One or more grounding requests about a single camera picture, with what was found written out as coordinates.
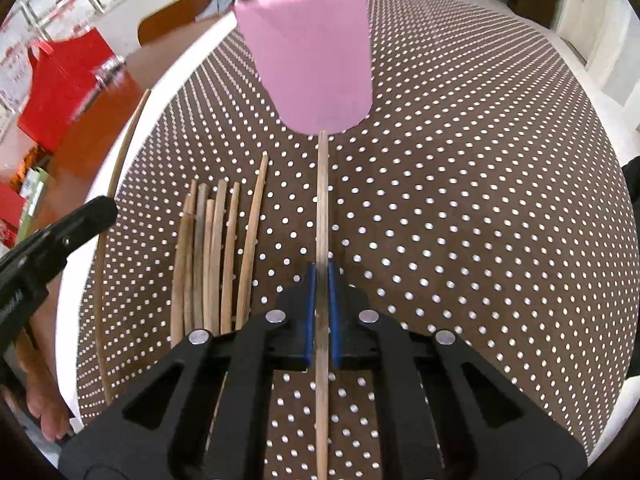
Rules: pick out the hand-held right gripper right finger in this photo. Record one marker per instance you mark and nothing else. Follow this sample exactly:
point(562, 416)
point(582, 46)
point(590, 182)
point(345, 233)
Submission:
point(334, 310)

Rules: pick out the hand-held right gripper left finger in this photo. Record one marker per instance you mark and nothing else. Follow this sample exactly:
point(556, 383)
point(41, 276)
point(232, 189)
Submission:
point(311, 310)

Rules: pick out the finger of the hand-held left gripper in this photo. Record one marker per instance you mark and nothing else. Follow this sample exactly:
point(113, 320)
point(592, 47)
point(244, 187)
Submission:
point(90, 217)

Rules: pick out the row of wooden chopsticks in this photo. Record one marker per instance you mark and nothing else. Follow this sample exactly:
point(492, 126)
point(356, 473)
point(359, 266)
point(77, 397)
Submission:
point(216, 240)

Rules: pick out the pink cup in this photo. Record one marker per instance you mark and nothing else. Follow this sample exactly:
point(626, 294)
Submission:
point(310, 60)

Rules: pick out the person's left hand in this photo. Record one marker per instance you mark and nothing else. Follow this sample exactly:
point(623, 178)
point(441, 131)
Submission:
point(47, 395)

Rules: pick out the green box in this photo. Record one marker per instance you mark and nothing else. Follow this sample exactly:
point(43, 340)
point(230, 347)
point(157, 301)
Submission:
point(35, 192)

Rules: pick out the red gift box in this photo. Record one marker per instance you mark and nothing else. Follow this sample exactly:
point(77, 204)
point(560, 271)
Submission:
point(11, 215)

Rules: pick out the orange foil wrapper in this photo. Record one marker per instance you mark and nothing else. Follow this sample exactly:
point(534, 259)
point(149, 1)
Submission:
point(27, 162)

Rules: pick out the red bag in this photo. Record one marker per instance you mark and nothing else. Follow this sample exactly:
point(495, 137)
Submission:
point(65, 95)

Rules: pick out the clear plastic packet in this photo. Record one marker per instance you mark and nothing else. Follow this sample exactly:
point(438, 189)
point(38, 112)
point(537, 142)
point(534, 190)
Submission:
point(107, 67)

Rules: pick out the brown polka dot placemat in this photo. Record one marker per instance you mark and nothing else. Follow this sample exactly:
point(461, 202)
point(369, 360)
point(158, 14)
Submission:
point(450, 210)

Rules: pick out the wooden chair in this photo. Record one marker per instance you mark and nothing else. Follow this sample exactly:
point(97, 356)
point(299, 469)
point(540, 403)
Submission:
point(170, 22)

